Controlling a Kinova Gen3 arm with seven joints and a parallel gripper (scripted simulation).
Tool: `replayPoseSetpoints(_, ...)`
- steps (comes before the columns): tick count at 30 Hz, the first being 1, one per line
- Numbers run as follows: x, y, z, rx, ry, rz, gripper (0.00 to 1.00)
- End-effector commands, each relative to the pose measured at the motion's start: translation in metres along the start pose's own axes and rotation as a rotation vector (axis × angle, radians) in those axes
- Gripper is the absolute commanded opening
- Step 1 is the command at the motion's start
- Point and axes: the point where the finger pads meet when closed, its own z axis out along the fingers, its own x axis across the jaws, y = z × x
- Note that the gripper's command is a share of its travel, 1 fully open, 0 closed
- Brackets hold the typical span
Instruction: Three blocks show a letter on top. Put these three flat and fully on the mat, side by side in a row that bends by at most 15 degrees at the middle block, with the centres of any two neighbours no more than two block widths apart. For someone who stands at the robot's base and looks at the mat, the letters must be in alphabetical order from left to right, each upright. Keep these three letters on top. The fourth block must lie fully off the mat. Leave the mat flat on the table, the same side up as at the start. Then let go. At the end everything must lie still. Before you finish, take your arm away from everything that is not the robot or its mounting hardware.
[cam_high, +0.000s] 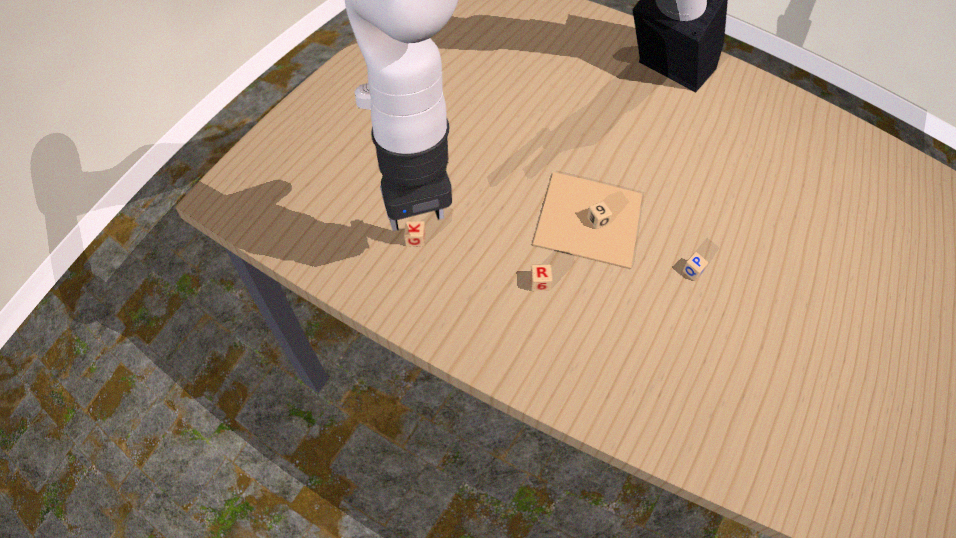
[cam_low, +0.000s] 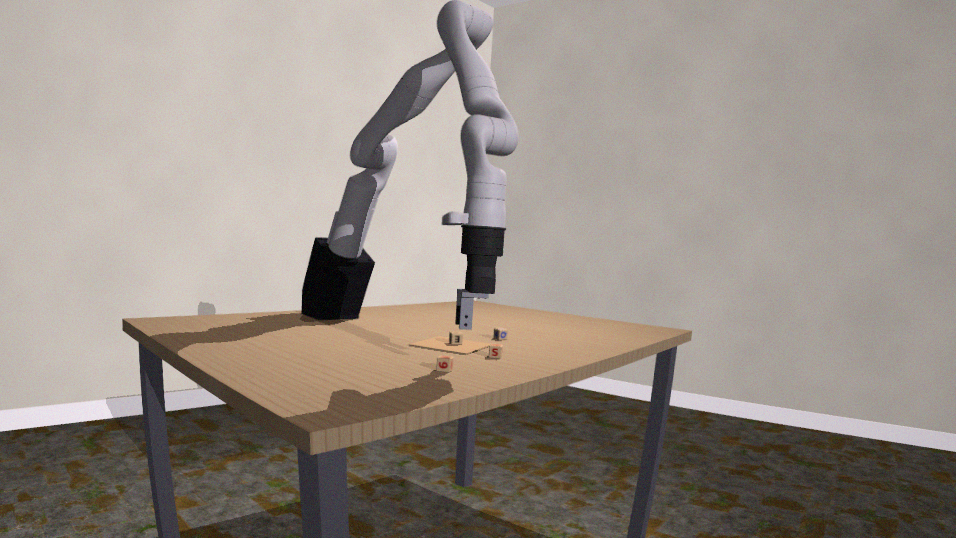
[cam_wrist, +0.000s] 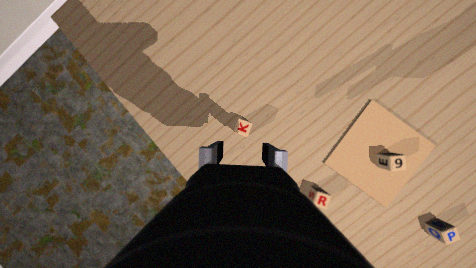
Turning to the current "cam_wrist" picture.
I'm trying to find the tan square mat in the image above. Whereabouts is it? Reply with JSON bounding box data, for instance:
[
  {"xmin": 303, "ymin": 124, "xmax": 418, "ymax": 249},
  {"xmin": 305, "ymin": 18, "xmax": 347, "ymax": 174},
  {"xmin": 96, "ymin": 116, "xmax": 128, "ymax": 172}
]
[{"xmin": 323, "ymin": 100, "xmax": 435, "ymax": 208}]

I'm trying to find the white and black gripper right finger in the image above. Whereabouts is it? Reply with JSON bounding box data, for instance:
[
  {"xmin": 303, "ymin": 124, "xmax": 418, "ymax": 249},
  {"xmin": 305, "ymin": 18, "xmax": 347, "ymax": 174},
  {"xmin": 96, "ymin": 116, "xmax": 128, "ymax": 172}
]
[{"xmin": 262, "ymin": 143, "xmax": 288, "ymax": 173}]

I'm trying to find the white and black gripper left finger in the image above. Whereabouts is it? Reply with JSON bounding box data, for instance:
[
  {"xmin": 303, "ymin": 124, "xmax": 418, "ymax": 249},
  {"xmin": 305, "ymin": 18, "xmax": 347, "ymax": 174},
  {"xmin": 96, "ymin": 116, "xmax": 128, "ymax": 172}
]
[{"xmin": 199, "ymin": 141, "xmax": 224, "ymax": 168}]

